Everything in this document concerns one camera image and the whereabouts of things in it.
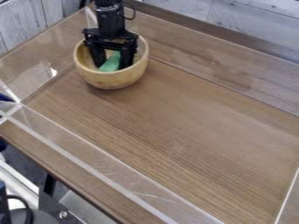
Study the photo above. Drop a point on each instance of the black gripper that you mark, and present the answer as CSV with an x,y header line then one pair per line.
x,y
120,41

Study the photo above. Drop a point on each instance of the green rectangular block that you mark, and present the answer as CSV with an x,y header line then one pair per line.
x,y
111,64

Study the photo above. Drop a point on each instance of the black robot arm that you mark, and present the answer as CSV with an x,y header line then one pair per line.
x,y
111,16

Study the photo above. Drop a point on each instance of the light wooden bowl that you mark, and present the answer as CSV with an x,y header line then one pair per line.
x,y
115,79

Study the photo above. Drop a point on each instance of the black table leg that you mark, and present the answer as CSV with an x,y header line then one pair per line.
x,y
50,185

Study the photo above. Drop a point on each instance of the clear acrylic tray wall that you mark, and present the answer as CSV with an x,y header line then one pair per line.
x,y
195,146

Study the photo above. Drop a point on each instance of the black metal bracket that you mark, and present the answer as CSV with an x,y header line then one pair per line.
x,y
52,207

